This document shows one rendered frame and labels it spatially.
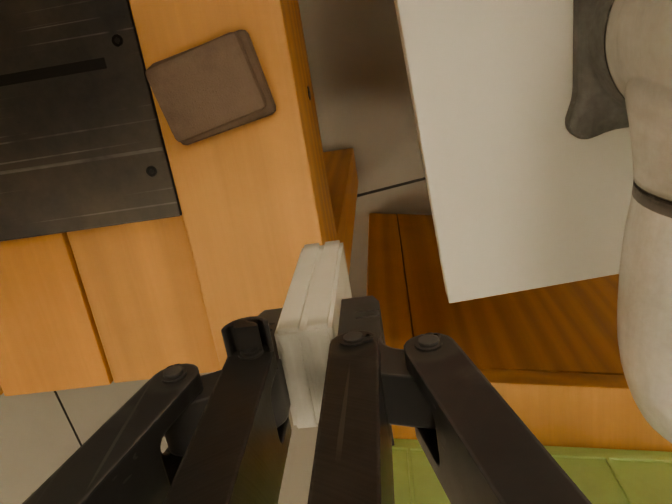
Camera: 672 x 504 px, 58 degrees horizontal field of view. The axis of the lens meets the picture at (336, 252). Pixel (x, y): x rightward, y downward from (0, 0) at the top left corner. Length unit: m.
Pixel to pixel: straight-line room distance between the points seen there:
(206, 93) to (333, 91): 0.93
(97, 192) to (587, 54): 0.48
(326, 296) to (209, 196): 0.46
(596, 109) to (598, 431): 0.46
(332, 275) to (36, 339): 0.63
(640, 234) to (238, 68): 0.36
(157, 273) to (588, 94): 0.47
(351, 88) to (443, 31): 0.91
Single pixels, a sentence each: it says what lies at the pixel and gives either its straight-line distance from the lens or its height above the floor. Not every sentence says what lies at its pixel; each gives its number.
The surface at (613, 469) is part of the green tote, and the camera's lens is 0.89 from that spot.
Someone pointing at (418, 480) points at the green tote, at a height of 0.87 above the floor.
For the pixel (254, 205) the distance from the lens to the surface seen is 0.62.
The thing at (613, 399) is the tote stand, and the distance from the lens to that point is 0.89.
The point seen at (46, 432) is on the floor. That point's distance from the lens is 2.10.
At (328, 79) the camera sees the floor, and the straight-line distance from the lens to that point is 1.49.
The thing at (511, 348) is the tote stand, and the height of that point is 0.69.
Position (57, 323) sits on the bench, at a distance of 0.77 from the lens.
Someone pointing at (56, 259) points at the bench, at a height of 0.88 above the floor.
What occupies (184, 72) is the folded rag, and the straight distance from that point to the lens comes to 0.58.
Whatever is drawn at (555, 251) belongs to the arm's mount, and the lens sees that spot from 0.66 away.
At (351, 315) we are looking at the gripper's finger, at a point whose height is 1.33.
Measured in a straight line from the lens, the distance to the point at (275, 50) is 0.59.
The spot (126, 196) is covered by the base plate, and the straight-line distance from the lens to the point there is 0.65.
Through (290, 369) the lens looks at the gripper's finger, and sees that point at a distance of 0.16.
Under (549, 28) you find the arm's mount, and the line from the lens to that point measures 0.61.
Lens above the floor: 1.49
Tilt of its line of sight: 70 degrees down
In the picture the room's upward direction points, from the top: 170 degrees counter-clockwise
